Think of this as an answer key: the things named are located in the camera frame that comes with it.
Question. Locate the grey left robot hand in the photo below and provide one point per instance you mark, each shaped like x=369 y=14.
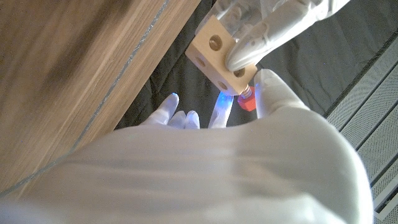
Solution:
x=273 y=28

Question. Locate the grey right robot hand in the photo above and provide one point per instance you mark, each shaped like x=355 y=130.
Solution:
x=202 y=180

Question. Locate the wooden block with holes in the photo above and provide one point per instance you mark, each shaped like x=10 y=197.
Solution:
x=211 y=60

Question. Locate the wooden screw with red head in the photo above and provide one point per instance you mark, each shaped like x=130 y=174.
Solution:
x=247 y=104

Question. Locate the black backdrop curtain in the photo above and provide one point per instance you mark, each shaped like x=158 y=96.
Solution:
x=311 y=68

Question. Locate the grey perforated panel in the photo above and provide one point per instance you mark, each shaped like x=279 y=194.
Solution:
x=367 y=84
x=390 y=180
x=385 y=143
x=376 y=107

